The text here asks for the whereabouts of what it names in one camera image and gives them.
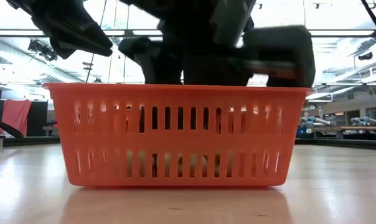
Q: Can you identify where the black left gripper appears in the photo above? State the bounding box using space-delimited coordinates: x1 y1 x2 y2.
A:
6 0 114 60

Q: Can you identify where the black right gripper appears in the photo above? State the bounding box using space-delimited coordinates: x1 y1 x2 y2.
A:
117 0 316 88

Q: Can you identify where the orange plastic basket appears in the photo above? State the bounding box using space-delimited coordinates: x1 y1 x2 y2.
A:
43 82 313 188

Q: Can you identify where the black stage light cluster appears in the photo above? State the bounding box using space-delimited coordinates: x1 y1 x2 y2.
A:
27 39 59 62

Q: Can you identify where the black partition panel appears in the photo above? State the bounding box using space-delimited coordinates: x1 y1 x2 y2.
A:
27 100 49 137

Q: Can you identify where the low bench with items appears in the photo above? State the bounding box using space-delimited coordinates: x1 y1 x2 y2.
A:
42 123 62 136

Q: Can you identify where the red hanging cloth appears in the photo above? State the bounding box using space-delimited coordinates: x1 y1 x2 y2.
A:
1 99 33 138

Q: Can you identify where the wooden workbench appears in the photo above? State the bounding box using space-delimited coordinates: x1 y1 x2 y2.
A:
312 125 376 141

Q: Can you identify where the white ventilation duct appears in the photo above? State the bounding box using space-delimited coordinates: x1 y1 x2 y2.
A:
312 58 376 84

